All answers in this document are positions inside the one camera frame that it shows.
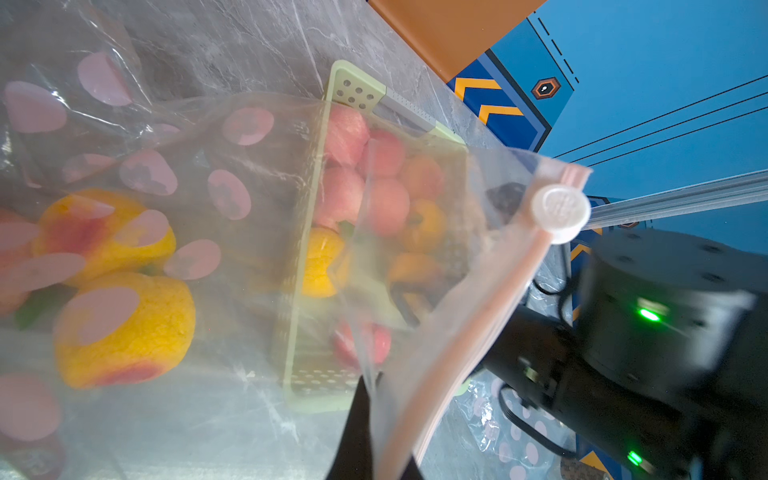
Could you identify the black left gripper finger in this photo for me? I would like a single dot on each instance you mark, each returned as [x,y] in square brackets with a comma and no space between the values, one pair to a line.
[382,430]

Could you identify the clear zip-top bag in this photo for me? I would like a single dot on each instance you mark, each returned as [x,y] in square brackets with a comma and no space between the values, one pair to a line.
[204,112]

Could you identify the light green perforated basket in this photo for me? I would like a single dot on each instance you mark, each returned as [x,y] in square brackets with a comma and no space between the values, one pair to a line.
[313,376]

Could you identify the yellow peach with red spot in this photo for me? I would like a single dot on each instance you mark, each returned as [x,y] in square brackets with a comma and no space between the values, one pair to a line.
[87,223]

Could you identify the large pink peach top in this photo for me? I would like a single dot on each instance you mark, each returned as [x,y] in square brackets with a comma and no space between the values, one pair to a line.
[347,135]

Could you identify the pink peach behind top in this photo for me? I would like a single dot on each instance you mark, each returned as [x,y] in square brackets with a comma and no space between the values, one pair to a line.
[339,197]

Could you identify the pink peach far right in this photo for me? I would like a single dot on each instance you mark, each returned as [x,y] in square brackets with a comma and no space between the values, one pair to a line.
[383,155]

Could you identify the pink peach centre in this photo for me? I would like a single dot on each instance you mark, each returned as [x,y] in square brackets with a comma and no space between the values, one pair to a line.
[387,207]

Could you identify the clear bag with pink dots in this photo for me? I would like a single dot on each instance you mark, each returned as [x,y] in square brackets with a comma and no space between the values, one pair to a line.
[506,449]

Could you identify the pink peach front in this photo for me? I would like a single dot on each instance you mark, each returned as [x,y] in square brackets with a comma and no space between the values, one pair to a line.
[11,301]

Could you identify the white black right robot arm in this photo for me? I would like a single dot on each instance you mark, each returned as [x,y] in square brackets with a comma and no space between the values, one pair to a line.
[665,367]

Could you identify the aluminium corner post right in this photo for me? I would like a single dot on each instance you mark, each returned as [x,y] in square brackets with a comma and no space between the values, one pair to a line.
[722,193]

